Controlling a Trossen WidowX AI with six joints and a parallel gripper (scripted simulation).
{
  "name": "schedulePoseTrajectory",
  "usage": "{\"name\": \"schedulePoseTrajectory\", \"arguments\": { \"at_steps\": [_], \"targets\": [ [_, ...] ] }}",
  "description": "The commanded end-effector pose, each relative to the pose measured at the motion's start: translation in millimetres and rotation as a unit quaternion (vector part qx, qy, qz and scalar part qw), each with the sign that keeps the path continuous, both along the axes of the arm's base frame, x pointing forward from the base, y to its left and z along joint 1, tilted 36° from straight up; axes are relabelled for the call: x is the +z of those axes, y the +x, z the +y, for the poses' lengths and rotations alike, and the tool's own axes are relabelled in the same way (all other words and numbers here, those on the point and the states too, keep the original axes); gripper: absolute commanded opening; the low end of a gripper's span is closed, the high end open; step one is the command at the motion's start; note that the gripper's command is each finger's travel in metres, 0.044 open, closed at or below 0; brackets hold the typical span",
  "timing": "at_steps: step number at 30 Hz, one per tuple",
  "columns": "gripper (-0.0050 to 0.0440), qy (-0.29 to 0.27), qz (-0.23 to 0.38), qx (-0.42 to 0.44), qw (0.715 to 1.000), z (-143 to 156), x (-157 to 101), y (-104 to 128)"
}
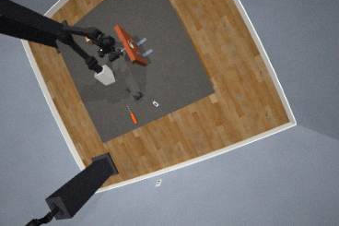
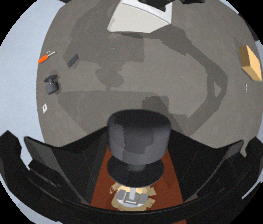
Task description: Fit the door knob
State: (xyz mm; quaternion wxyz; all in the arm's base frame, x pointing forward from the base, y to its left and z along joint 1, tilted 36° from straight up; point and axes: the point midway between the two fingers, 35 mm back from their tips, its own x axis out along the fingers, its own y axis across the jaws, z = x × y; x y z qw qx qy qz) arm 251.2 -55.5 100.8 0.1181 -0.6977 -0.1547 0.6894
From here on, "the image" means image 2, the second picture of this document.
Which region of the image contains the orange-handled screwdriver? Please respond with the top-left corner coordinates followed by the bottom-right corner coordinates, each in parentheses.
top-left (38, 51), bottom-right (55, 63)

